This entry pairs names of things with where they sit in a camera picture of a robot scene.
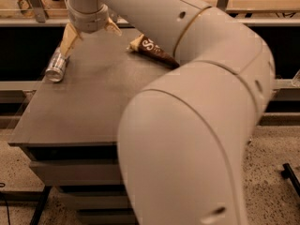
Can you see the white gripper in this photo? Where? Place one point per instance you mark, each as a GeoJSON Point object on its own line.
{"type": "Point", "coordinates": [88, 22]}

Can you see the silver blue redbull can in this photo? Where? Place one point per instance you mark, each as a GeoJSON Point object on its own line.
{"type": "Point", "coordinates": [56, 68]}

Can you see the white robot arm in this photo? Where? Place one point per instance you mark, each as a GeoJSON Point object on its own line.
{"type": "Point", "coordinates": [181, 139]}

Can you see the brown seaweed snack bag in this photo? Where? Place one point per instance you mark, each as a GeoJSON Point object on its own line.
{"type": "Point", "coordinates": [147, 47]}

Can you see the orange item behind glass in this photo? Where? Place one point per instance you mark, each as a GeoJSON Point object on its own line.
{"type": "Point", "coordinates": [23, 9]}

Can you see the grey drawer cabinet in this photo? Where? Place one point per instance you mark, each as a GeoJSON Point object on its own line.
{"type": "Point", "coordinates": [77, 118]}

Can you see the top grey drawer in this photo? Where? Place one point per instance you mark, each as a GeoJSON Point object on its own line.
{"type": "Point", "coordinates": [77, 172]}

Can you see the grey drawer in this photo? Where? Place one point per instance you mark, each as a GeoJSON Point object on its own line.
{"type": "Point", "coordinates": [95, 200]}
{"type": "Point", "coordinates": [107, 217]}
{"type": "Point", "coordinates": [77, 172]}

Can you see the middle grey drawer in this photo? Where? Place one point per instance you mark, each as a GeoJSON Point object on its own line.
{"type": "Point", "coordinates": [95, 200]}

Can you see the black stand leg left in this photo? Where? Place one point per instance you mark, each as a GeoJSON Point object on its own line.
{"type": "Point", "coordinates": [40, 205]}

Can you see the black stand leg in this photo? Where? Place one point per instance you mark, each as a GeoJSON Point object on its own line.
{"type": "Point", "coordinates": [40, 205]}
{"type": "Point", "coordinates": [287, 173]}

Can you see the bottom grey drawer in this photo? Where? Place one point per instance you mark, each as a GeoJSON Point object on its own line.
{"type": "Point", "coordinates": [107, 217]}

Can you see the black stand leg right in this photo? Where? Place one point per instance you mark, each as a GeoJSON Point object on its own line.
{"type": "Point", "coordinates": [287, 173]}

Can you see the metal railing frame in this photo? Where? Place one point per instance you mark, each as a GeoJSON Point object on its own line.
{"type": "Point", "coordinates": [55, 11]}

